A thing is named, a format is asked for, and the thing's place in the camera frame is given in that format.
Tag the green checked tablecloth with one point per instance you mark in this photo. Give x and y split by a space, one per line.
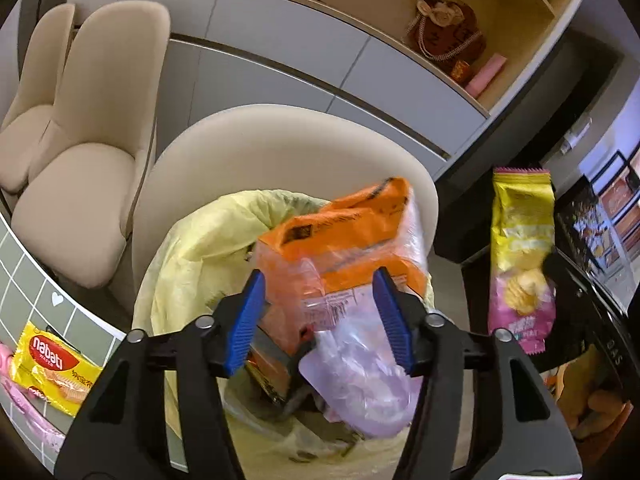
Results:
30 280

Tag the dark glass-front cabinet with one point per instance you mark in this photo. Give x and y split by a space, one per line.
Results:
605 220

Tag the brown doll figurine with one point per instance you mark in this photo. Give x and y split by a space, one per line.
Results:
445 20

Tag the orange clear plastic packet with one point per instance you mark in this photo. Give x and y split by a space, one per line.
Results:
350 220

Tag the white wall socket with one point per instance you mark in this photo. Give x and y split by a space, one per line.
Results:
576 136

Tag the grey sideboard cabinet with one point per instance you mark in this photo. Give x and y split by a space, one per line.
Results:
280 50

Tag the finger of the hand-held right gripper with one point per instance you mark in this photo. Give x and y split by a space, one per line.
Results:
555 270

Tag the trash bin with yellow bag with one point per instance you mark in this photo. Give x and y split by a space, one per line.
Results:
210 245

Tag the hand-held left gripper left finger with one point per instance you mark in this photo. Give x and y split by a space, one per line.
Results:
245 325

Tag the yellow wafer packet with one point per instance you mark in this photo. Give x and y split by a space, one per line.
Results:
50 365

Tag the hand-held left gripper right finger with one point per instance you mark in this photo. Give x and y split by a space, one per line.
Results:
395 322

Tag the yellow pink chip packet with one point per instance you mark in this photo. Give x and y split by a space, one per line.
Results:
522 240

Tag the person's right hand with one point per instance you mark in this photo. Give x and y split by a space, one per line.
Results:
595 405

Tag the pink box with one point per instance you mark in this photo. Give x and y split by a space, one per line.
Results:
486 74

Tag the beige chair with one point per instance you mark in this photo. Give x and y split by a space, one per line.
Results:
280 150
95 160
30 95

